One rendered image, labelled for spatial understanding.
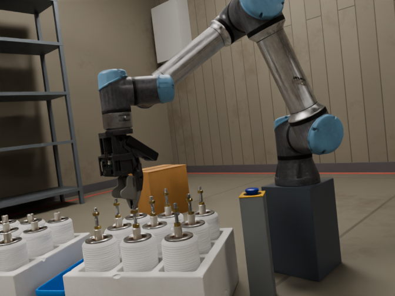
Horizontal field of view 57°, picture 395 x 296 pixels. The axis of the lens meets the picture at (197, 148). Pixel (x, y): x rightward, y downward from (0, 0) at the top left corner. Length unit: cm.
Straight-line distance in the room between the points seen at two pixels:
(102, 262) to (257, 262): 44
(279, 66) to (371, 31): 224
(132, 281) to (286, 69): 71
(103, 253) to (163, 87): 47
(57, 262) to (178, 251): 52
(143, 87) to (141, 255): 43
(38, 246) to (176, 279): 55
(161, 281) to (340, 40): 277
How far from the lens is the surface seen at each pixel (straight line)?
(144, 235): 104
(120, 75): 96
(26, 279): 123
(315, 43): 346
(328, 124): 112
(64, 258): 136
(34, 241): 133
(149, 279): 97
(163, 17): 443
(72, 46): 401
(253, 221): 109
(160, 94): 97
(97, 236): 107
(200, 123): 421
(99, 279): 103
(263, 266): 113
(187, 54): 114
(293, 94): 111
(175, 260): 95
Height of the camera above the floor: 53
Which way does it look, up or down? 3 degrees down
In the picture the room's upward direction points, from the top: 7 degrees counter-clockwise
